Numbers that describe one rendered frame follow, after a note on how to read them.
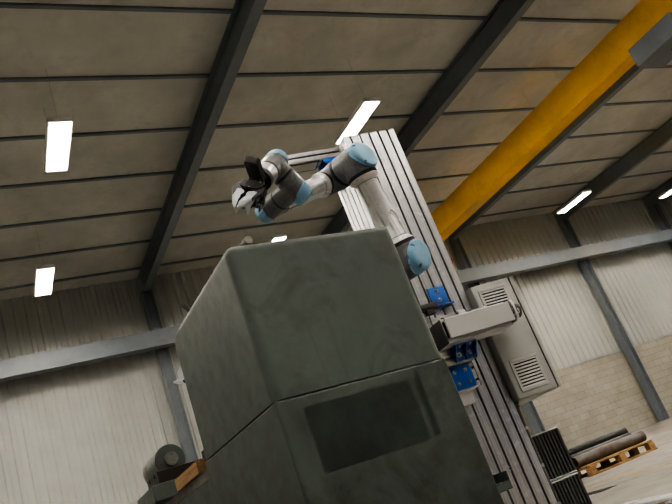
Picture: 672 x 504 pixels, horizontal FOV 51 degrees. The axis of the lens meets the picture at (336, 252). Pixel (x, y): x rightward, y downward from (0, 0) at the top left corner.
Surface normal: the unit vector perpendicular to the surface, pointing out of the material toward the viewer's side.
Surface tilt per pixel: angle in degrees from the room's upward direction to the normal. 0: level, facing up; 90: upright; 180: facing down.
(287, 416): 90
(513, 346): 90
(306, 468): 90
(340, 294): 90
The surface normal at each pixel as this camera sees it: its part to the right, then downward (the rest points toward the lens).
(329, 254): 0.40, -0.46
